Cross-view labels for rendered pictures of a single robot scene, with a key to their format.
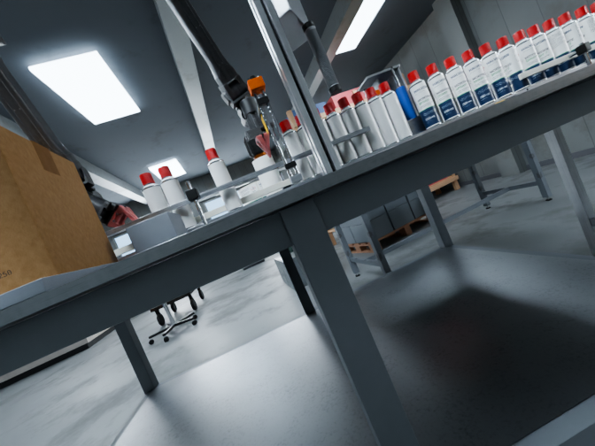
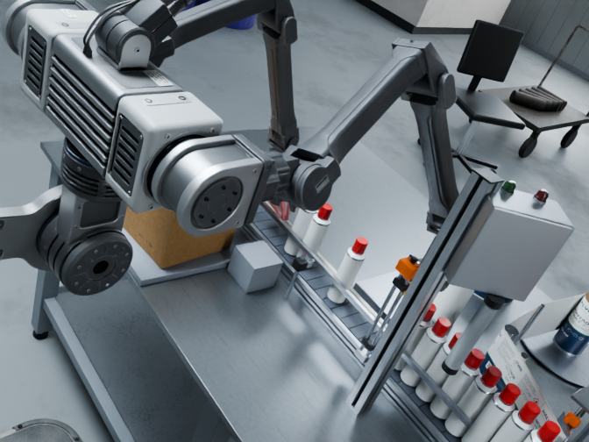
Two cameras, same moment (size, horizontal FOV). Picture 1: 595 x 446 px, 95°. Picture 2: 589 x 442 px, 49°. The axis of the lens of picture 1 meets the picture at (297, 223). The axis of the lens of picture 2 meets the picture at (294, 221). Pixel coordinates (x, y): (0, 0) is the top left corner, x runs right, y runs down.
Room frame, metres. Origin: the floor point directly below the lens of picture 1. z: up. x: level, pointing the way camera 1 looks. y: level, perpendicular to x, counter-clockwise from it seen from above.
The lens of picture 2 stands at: (-0.23, -0.77, 1.96)
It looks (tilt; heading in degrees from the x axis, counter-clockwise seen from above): 32 degrees down; 48
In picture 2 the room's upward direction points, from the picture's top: 21 degrees clockwise
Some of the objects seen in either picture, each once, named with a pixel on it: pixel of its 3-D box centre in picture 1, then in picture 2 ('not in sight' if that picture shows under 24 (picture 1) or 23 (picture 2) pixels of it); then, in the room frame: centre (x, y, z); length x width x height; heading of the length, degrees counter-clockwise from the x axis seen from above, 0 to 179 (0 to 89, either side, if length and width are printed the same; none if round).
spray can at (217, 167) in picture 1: (222, 180); (348, 269); (0.85, 0.16, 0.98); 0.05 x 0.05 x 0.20
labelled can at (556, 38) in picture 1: (557, 46); not in sight; (1.02, -1.15, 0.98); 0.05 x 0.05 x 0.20
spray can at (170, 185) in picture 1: (176, 198); (315, 235); (0.83, 0.31, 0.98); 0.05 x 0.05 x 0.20
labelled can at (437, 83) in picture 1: (441, 93); not in sight; (0.95, -0.64, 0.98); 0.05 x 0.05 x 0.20
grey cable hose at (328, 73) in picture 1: (321, 58); (471, 334); (0.80, -0.26, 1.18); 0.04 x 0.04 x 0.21
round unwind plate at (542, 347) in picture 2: not in sight; (565, 346); (1.50, -0.18, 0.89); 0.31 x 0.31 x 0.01
